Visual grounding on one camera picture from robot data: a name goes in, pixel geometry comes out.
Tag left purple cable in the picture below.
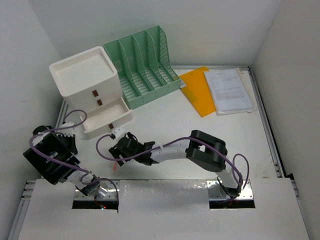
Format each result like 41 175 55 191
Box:
29 109 120 201

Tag purple cable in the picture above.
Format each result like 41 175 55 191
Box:
96 133 250 192
29 109 120 201

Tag clear document sleeve with paper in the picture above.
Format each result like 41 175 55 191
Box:
204 68 257 116

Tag white drawer cabinet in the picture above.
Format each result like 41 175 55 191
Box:
49 46 123 113

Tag green file organizer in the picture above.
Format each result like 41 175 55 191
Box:
103 26 182 110

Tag orange plastic folder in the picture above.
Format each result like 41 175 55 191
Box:
180 66 216 118

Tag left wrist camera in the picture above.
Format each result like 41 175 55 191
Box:
57 121 75 137

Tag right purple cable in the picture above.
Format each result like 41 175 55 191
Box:
96 133 250 192

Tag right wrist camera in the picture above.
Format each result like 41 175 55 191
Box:
111 127 126 139

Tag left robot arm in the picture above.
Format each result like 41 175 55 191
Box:
23 125 108 199

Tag brown middle drawer tab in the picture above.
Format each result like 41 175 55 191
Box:
96 99 103 106

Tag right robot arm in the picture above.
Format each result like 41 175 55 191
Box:
108 130 243 199

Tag white bottom drawer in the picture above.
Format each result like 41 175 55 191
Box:
83 97 134 140

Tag orange pen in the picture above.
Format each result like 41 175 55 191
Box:
112 162 118 174

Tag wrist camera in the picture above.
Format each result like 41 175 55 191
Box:
57 121 75 137
111 127 126 139

